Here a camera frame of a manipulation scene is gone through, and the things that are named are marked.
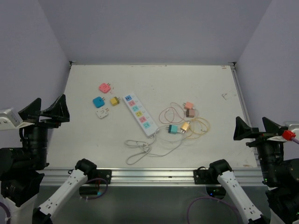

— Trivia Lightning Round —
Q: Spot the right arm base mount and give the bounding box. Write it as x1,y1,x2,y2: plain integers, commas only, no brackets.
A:
193,167,221,185

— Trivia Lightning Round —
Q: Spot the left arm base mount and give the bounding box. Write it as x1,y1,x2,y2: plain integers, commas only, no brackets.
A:
67,168,112,187

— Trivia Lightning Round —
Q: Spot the white power strip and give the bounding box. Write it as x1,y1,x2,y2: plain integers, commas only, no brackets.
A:
123,92,158,138

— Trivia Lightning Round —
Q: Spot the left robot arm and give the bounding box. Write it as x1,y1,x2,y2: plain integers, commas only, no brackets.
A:
0,94,97,224

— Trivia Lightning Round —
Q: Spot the teal cube plug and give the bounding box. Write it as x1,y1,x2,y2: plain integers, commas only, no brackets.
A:
166,125,178,134

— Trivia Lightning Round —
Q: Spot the pink charging cable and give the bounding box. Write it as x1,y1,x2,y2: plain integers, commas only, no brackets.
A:
158,101,199,124

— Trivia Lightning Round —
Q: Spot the pink cube plug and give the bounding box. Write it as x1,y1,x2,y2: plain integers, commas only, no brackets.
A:
183,101,194,110
184,109,196,118

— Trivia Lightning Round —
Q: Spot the white plug adapter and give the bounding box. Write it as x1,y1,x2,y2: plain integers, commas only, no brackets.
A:
96,108,109,119

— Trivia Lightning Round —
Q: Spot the yellow cube plug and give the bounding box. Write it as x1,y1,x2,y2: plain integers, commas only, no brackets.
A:
180,121,191,133
110,97,121,106

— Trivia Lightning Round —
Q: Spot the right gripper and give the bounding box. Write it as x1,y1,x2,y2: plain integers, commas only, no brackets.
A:
234,115,287,182

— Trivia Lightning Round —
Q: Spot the pink plug adapter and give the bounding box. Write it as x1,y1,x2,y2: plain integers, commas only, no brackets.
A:
99,83,111,93

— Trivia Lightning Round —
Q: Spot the yellow charging cable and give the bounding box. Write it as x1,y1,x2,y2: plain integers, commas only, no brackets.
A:
185,117,211,140

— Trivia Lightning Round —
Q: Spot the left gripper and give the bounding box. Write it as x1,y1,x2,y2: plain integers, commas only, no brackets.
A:
14,93,69,168

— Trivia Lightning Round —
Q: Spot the aluminium front rail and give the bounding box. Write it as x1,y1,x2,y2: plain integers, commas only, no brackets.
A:
42,168,264,187

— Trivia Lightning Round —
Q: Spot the white power strip cord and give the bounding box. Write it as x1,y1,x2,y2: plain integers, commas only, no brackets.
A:
123,134,159,166

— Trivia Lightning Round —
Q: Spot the white usb charging cable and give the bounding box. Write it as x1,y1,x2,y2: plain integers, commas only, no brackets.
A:
144,130,187,157

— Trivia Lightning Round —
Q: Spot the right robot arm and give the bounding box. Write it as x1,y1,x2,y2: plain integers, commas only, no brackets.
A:
208,117,299,224

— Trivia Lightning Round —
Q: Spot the blue plug adapter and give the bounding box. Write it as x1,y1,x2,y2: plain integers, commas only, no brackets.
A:
93,97,105,108

